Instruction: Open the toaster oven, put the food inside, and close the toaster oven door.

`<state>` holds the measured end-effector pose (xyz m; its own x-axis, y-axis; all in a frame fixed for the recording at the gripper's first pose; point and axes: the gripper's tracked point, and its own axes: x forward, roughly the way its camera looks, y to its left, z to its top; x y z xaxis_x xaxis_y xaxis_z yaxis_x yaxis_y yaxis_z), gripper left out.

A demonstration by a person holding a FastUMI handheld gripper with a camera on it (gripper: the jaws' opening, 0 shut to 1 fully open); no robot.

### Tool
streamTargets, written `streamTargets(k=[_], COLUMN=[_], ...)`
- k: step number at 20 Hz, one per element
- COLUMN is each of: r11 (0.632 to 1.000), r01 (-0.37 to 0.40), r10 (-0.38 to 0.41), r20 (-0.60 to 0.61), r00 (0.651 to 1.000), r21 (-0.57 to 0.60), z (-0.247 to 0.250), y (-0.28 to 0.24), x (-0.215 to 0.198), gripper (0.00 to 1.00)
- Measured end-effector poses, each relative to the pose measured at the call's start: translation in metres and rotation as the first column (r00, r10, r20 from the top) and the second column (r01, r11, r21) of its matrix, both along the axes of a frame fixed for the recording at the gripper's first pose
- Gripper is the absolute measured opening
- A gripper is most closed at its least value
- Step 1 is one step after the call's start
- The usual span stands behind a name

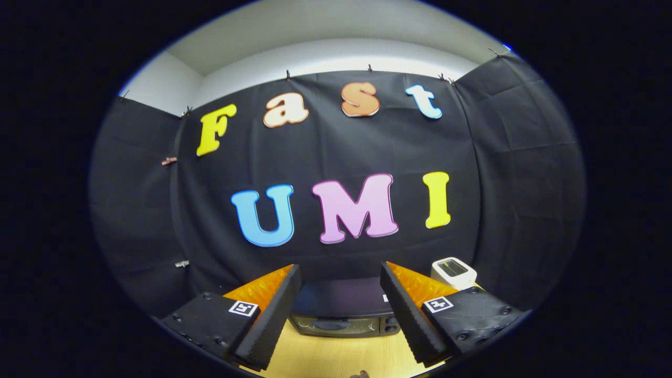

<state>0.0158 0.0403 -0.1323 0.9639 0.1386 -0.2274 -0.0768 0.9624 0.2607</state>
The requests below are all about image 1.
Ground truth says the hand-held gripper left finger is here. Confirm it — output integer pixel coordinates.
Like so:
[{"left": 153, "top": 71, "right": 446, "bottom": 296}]
[{"left": 160, "top": 264, "right": 302, "bottom": 371}]

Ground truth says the black toaster oven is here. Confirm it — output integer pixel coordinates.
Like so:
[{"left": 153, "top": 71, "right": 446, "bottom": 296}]
[{"left": 288, "top": 277, "right": 402, "bottom": 338}]

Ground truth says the black backdrop cloth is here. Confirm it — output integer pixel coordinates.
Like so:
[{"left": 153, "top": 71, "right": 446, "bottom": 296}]
[{"left": 88, "top": 52, "right": 586, "bottom": 321}]

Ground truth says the white bread toaster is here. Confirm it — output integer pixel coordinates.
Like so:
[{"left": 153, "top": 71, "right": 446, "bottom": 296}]
[{"left": 430, "top": 257, "right": 478, "bottom": 291}]

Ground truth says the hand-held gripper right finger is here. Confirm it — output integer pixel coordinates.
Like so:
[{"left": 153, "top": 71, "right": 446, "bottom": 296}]
[{"left": 380, "top": 261, "right": 526, "bottom": 368}]

